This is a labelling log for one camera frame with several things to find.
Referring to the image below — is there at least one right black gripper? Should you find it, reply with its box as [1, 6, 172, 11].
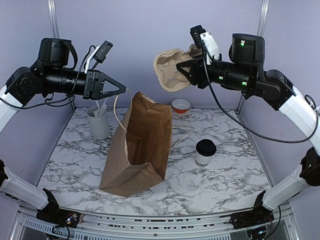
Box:
[177, 52, 255, 93]

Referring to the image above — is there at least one brown cardboard cup carrier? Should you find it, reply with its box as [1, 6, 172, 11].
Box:
[153, 44, 202, 93]

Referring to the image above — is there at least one brown paper bag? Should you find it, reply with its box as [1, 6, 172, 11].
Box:
[99, 92, 173, 197]

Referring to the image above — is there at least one black plastic cup lid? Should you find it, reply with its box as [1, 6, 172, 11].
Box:
[195, 139, 217, 157]

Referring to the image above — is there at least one white paper cup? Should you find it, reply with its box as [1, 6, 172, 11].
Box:
[194, 151, 215, 167]

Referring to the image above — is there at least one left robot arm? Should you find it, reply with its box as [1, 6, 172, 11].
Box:
[0, 38, 126, 228]

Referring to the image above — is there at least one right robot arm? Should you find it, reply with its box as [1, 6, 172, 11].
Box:
[176, 26, 320, 229]

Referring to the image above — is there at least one tall white wrapped straw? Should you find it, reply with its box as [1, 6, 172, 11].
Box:
[95, 100, 100, 109]

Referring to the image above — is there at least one short white wrapped straw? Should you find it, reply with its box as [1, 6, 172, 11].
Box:
[93, 98, 108, 117]

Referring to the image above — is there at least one orange and white bowl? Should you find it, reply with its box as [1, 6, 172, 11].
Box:
[171, 98, 191, 114]

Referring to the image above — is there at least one white cylindrical straw holder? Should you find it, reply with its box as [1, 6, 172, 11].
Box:
[86, 106, 111, 140]

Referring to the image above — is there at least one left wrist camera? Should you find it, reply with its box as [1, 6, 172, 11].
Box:
[84, 40, 113, 74]

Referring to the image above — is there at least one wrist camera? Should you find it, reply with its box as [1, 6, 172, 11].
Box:
[190, 25, 222, 66]
[84, 40, 113, 74]

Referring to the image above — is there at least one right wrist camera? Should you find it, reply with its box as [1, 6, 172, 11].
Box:
[190, 25, 222, 66]

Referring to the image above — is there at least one right aluminium frame post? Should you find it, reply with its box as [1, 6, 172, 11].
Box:
[256, 0, 270, 37]

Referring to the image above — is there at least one aluminium frame post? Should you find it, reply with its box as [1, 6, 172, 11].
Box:
[256, 0, 270, 37]
[47, 0, 60, 39]

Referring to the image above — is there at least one left aluminium frame post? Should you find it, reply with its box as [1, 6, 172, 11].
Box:
[47, 0, 60, 39]

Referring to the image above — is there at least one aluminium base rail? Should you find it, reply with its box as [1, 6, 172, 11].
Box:
[9, 203, 301, 240]

